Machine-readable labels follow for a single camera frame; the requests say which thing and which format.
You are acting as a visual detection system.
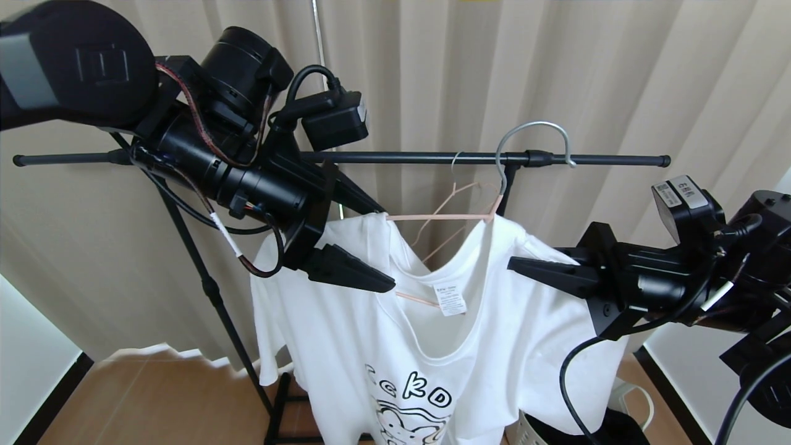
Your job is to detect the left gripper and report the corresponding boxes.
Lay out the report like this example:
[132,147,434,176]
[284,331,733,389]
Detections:
[147,114,397,295]

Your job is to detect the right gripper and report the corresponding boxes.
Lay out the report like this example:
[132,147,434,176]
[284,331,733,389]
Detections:
[578,221,721,342]

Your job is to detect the pink clothes hanger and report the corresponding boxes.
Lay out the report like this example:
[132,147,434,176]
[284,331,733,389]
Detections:
[411,151,501,263]
[384,121,577,308]

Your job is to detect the white printed t-shirt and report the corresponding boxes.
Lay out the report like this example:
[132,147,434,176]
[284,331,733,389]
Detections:
[250,212,628,445]

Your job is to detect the black clothes rack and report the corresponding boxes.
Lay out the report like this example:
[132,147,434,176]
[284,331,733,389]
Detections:
[12,150,671,445]

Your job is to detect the white laundry basket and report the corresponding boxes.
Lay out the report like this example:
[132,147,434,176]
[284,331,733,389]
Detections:
[516,377,656,445]

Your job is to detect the black garment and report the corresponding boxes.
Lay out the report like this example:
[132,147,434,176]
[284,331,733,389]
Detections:
[531,408,649,445]

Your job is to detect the beige curtain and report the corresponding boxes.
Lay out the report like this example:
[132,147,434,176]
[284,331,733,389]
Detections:
[0,0,791,378]

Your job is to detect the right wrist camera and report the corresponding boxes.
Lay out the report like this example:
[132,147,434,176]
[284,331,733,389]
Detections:
[651,175,727,248]

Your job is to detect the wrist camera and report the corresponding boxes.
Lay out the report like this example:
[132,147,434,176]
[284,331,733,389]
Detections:
[266,90,370,167]
[651,175,727,248]

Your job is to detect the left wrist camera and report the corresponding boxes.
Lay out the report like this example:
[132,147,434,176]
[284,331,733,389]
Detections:
[266,90,370,167]

